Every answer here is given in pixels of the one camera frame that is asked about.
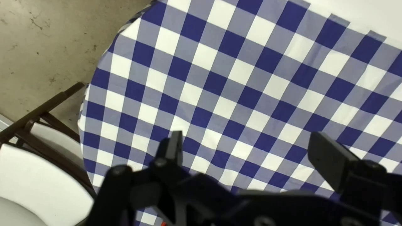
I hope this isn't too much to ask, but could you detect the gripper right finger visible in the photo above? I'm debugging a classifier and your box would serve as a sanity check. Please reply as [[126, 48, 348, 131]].
[[307, 131, 402, 225]]

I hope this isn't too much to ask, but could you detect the blue white checkered tablecloth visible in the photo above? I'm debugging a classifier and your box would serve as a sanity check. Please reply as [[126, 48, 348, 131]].
[[78, 0, 402, 226]]

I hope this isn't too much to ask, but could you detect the dark wooden chair white seat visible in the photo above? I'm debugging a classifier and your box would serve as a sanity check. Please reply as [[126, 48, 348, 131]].
[[0, 82, 98, 226]]

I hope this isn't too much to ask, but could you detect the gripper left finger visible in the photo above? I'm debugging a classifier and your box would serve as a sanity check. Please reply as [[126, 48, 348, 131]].
[[85, 131, 234, 226]]

